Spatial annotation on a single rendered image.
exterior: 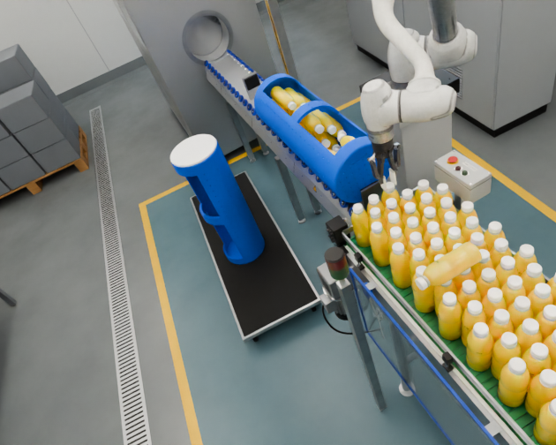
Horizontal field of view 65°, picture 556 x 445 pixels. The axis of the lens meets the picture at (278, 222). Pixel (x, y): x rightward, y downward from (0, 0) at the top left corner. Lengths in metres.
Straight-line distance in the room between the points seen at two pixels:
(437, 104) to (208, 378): 2.04
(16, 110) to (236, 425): 3.60
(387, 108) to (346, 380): 1.57
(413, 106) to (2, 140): 4.30
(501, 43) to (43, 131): 4.09
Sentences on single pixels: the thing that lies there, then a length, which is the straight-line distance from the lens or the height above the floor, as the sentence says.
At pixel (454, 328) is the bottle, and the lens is 1.53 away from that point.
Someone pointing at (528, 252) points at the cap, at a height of 1.11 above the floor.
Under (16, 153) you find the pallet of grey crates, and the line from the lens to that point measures 5.18.
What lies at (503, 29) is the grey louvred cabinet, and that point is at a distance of 3.28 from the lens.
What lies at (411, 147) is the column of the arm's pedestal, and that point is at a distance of 2.42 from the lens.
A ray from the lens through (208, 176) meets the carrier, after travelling 2.46.
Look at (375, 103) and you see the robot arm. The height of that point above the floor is 1.53.
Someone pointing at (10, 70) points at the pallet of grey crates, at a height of 1.09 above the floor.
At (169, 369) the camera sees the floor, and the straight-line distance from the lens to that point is 2.97.
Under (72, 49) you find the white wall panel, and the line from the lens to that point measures 6.85.
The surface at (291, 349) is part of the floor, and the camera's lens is 2.70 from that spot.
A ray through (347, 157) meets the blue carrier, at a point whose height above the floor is 1.22.
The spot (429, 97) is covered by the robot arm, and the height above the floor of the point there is 1.52.
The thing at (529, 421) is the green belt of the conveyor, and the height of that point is 0.90.
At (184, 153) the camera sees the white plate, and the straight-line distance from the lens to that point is 2.52.
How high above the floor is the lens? 2.32
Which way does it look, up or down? 44 degrees down
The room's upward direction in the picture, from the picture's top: 23 degrees counter-clockwise
